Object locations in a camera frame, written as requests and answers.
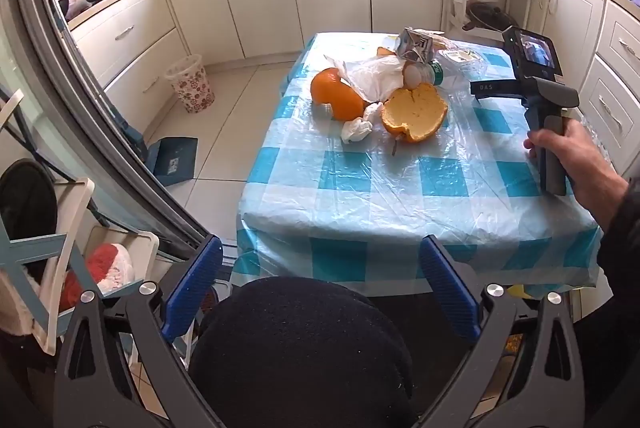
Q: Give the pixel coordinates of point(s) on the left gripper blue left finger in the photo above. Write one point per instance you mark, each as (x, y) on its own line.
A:
(185, 285)

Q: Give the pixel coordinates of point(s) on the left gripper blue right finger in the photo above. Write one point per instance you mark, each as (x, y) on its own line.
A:
(459, 305)

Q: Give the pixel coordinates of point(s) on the clear plastic food container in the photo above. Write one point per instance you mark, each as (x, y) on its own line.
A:
(461, 61)

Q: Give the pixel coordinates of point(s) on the orange peel half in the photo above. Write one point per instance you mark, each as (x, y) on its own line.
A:
(414, 114)

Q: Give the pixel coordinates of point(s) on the white plastic bottle green label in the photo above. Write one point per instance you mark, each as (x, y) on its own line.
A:
(416, 73)

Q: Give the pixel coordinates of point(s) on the crushed grey milk carton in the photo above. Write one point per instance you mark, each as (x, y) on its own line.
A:
(416, 45)

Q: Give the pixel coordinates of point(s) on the white plastic bag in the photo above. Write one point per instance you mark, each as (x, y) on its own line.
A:
(374, 79)

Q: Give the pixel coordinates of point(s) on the white tissue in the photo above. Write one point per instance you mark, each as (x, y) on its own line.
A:
(361, 127)

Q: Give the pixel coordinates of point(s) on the orange peel half dome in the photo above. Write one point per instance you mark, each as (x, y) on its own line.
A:
(328, 88)

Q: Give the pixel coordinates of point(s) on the person's right forearm dark sleeve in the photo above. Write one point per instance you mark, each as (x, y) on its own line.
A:
(608, 338)

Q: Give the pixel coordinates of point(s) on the person's right hand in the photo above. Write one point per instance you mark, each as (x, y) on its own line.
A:
(595, 183)

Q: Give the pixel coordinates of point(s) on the black frying pan on rack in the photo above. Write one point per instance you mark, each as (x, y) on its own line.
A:
(487, 16)

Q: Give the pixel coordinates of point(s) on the blue dustpan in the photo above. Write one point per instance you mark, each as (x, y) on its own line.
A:
(172, 159)

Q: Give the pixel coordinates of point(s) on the blue checkered plastic tablecloth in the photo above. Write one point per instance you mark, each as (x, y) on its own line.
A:
(355, 213)

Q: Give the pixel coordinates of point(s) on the floral patterned waste basket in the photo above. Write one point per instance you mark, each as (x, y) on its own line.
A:
(189, 80)

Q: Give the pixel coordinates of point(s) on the camera with screen on gripper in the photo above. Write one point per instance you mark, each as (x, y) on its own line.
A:
(531, 54)

